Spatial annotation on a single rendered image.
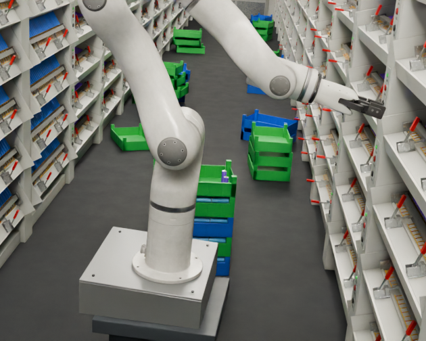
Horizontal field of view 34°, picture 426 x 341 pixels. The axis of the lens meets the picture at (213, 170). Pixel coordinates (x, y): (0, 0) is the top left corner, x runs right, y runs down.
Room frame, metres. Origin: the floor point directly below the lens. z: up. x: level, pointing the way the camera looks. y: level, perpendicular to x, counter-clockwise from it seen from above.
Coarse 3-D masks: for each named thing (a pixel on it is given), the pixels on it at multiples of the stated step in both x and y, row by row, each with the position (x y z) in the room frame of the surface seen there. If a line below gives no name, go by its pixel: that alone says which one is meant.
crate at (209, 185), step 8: (200, 168) 2.56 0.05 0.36; (208, 168) 2.57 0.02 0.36; (216, 168) 2.57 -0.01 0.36; (224, 168) 2.57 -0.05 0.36; (200, 176) 2.56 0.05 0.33; (208, 176) 2.57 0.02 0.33; (216, 176) 2.57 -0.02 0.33; (232, 176) 2.39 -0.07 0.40; (200, 184) 2.37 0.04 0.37; (208, 184) 2.37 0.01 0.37; (216, 184) 2.37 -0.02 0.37; (224, 184) 2.38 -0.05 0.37; (232, 184) 2.38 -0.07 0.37; (200, 192) 2.37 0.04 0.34; (208, 192) 2.37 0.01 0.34; (216, 192) 2.37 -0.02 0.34; (224, 192) 2.38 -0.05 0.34; (232, 192) 2.38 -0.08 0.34
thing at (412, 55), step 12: (420, 36) 1.79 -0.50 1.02; (396, 48) 1.79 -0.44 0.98; (408, 48) 1.79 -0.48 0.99; (420, 48) 1.77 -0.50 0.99; (396, 60) 1.79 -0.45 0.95; (408, 60) 1.76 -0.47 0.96; (420, 60) 1.63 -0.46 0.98; (396, 72) 1.79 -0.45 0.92; (408, 72) 1.63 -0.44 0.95; (420, 72) 1.60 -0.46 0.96; (408, 84) 1.64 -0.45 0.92; (420, 84) 1.51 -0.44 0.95; (420, 96) 1.52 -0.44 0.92
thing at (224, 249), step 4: (228, 240) 2.38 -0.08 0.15; (220, 244) 2.38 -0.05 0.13; (224, 244) 2.38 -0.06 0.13; (228, 244) 2.38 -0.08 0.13; (220, 248) 2.38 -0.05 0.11; (224, 248) 2.38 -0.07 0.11; (228, 248) 2.38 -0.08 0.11; (220, 252) 2.38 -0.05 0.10; (224, 252) 2.38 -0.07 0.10; (228, 252) 2.38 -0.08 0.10
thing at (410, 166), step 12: (384, 120) 1.79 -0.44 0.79; (396, 120) 1.79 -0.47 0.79; (408, 120) 1.79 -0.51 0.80; (420, 120) 1.77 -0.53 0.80; (384, 132) 1.79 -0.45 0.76; (396, 132) 1.79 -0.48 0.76; (420, 144) 1.66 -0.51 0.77; (396, 156) 1.61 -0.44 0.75; (408, 156) 1.59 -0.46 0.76; (420, 156) 1.58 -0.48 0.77; (396, 168) 1.64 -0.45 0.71; (408, 168) 1.51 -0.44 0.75; (420, 168) 1.50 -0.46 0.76; (408, 180) 1.48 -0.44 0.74; (420, 180) 1.43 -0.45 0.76; (420, 192) 1.36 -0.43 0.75; (420, 204) 1.37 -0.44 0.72
